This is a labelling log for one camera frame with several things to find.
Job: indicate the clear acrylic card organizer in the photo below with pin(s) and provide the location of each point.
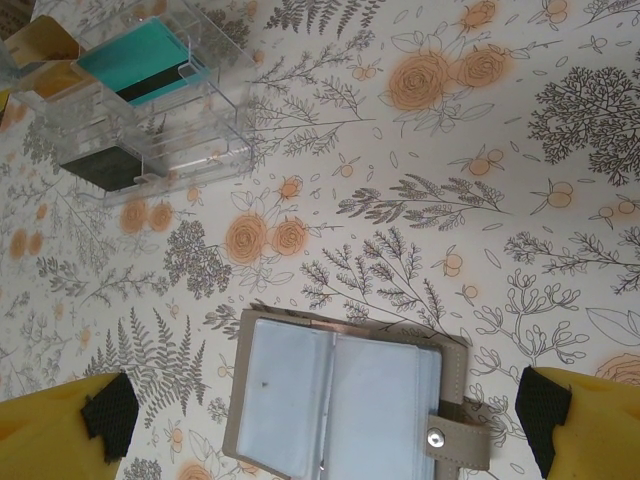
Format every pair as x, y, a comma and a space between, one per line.
220, 75

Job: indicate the black plastic card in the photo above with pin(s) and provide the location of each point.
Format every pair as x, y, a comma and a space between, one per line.
105, 167

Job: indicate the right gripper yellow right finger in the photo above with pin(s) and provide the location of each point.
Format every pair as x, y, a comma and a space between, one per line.
600, 435

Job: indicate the teal plastic card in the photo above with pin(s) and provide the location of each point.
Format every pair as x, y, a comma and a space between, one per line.
135, 55

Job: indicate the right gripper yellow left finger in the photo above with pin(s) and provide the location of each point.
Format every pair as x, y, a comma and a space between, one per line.
40, 440

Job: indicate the gold card with stripe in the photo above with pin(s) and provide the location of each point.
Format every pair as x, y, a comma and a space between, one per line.
40, 40

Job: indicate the taupe leather card holder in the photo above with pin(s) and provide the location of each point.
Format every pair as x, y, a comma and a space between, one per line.
375, 390

